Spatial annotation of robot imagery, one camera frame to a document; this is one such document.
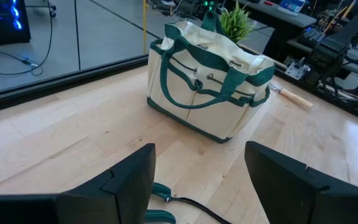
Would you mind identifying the artificial plant in white pot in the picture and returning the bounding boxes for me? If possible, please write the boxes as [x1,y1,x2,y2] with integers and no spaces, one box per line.
[219,0,256,44]

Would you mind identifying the backlit computer keyboard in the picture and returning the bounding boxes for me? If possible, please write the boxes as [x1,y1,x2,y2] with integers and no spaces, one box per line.
[300,26,328,44]

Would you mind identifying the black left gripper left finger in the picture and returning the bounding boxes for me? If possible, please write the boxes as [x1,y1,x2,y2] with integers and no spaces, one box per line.
[0,142,157,224]

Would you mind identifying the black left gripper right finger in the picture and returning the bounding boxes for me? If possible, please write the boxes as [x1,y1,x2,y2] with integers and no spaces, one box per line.
[244,140,358,224]

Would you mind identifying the hanging yellow power cord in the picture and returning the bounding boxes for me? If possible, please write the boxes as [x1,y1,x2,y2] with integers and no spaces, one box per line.
[142,0,149,55]

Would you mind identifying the cream green canvas gardening bag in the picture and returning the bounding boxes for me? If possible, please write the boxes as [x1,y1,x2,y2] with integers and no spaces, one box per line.
[146,11,276,144]

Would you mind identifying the black aluminium table frame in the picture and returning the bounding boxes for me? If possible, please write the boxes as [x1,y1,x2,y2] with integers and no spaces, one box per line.
[0,52,358,127]

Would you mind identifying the green-handled shears with black cord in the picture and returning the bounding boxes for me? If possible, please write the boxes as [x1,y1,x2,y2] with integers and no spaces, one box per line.
[144,182,232,224]

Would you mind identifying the wooden-handled hand rake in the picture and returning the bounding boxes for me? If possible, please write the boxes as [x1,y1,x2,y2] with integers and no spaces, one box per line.
[268,83,314,110]

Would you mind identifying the grey computer desk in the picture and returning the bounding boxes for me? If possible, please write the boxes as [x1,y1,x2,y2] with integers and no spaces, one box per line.
[237,0,358,78]

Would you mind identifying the black floor cable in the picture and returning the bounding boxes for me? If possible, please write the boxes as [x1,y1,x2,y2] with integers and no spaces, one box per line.
[0,0,55,77]

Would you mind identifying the blue white wipes tub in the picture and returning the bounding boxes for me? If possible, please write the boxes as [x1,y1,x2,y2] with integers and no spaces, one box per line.
[277,0,306,16]

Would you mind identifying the silver arm base bracket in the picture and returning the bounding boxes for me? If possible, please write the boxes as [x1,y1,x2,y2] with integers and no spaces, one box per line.
[284,57,311,81]

